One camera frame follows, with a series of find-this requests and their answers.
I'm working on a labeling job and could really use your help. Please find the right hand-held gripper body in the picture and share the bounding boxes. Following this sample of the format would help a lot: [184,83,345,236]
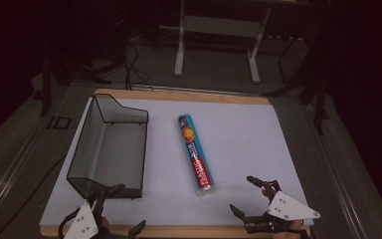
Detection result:
[243,179,321,235]

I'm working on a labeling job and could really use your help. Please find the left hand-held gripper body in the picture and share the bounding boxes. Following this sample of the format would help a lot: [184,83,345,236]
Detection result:
[63,195,129,239]

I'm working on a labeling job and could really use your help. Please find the black wire mesh basket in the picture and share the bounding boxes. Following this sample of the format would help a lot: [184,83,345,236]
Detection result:
[66,93,150,200]

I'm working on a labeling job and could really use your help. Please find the blue red plastic wrap roll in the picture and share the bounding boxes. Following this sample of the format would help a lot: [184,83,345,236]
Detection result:
[177,114,217,197]

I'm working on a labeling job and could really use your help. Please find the person's right hand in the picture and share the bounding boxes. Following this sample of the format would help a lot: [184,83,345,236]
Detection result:
[261,187,310,239]

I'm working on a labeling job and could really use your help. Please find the person's left hand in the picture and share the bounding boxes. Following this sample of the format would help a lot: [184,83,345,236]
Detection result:
[99,216,113,236]

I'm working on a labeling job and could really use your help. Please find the white table mat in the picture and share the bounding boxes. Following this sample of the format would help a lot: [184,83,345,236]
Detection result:
[39,98,314,228]

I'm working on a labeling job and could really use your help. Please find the black metal stand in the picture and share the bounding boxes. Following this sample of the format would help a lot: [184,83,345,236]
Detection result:
[312,74,330,135]

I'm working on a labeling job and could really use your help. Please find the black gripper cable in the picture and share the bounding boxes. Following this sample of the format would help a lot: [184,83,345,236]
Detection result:
[58,206,82,239]

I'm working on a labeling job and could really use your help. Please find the aluminium floor rail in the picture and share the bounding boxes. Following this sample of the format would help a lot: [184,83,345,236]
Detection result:
[302,103,368,239]
[0,109,60,227]

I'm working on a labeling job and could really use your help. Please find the thin black floor cable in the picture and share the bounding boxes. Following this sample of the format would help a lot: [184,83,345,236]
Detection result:
[0,153,68,239]

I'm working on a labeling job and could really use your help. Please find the black floor cables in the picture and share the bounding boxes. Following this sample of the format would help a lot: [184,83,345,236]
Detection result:
[122,42,154,92]

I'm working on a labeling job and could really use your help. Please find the white metal desk frame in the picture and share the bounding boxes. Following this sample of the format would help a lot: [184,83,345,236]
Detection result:
[173,0,274,85]

